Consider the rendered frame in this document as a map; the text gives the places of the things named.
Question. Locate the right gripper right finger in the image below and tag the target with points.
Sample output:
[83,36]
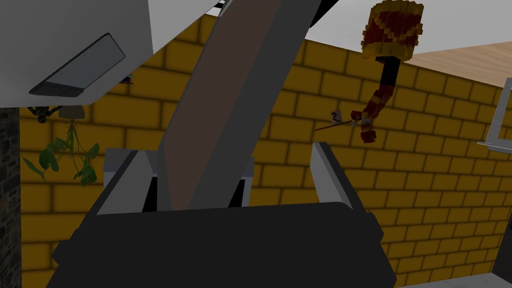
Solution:
[330,180]

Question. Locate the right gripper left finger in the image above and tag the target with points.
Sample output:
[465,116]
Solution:
[128,188]

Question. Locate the green potted plant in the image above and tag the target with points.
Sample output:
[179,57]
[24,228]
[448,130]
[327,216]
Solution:
[52,158]

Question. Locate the grey and brown upright panel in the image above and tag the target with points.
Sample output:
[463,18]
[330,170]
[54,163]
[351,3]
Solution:
[224,104]

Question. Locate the yellow and red lamp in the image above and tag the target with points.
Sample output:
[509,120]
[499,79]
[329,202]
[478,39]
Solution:
[394,30]

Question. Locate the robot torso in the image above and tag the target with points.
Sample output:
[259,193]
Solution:
[60,36]

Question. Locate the grey window frame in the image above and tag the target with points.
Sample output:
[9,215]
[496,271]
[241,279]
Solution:
[498,132]

